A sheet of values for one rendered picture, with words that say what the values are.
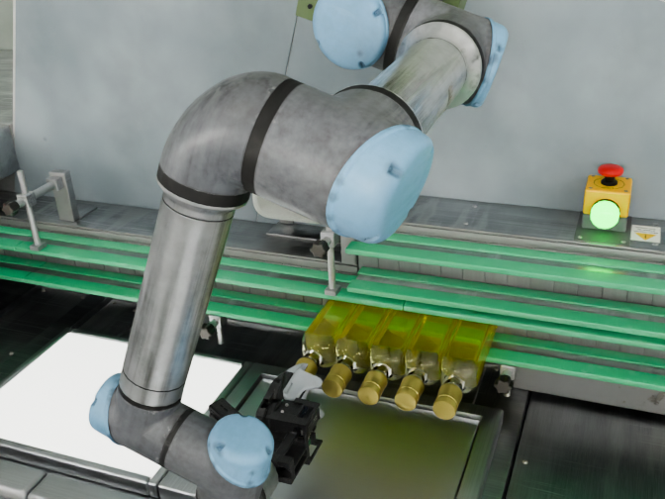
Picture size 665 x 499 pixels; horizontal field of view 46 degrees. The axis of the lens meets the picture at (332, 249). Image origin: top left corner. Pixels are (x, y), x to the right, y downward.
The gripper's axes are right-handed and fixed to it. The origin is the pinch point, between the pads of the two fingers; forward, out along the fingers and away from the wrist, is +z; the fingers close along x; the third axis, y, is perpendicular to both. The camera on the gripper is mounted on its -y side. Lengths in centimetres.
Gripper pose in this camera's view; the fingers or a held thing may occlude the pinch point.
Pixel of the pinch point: (299, 379)
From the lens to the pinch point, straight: 123.0
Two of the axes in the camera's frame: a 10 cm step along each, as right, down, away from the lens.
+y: 9.3, 1.2, -3.4
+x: -0.5, -8.9, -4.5
